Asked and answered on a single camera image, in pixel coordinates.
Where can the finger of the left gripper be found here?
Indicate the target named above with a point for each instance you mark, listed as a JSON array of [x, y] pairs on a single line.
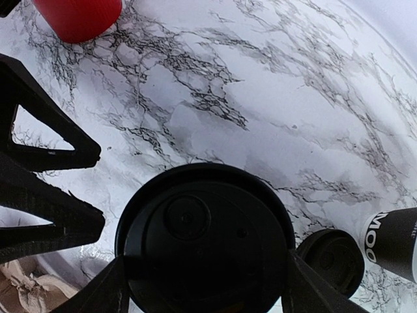
[[71, 222], [35, 132]]

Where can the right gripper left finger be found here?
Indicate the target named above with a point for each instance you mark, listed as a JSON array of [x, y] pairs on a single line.
[[107, 292]]

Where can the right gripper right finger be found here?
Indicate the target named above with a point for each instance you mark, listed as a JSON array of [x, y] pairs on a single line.
[[307, 292]]

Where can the black plastic cup lid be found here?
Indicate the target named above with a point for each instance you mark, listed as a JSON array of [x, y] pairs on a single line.
[[205, 238]]

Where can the cardboard cup carrier tray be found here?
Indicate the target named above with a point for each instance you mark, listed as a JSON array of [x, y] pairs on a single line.
[[24, 291]]

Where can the red cylindrical holder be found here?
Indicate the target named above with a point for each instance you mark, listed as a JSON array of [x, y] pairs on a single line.
[[76, 21]]

